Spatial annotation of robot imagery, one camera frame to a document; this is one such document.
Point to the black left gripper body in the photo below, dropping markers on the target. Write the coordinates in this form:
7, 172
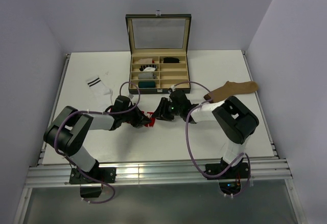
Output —
132, 115

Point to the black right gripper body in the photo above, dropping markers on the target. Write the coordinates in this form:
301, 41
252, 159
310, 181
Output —
173, 110

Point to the red white striped sock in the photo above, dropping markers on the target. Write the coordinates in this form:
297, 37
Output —
149, 114

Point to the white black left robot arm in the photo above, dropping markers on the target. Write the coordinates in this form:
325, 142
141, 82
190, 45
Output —
68, 131

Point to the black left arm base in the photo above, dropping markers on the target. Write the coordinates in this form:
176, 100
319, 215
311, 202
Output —
93, 182

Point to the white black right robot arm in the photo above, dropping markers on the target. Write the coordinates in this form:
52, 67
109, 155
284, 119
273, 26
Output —
235, 119

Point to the rolled teal sock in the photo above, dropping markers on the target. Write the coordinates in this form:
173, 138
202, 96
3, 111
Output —
147, 84

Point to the rolled grey sock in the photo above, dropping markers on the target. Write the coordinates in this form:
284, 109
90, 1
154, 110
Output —
146, 75

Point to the rolled black white sock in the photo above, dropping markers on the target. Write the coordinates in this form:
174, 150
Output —
148, 68

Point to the black compartment storage box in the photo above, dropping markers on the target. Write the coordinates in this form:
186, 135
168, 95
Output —
153, 37

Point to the white sock black stripes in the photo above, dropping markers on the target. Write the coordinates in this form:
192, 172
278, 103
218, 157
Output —
101, 92

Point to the brown ribbed sock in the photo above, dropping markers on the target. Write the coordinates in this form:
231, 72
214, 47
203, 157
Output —
231, 89

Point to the aluminium table frame rail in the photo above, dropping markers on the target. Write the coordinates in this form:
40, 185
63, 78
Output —
173, 172

